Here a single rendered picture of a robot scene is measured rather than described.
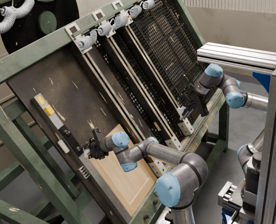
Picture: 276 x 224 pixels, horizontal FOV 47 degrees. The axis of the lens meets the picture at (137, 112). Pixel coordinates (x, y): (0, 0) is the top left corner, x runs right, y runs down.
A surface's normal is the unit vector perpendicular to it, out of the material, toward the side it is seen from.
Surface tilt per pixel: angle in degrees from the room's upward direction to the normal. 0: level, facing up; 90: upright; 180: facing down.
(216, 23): 90
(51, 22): 90
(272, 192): 90
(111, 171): 60
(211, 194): 0
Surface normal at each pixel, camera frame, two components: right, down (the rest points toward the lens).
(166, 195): -0.81, 0.30
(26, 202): -0.12, -0.83
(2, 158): 0.77, 0.26
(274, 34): -0.62, 0.49
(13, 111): 0.68, -0.26
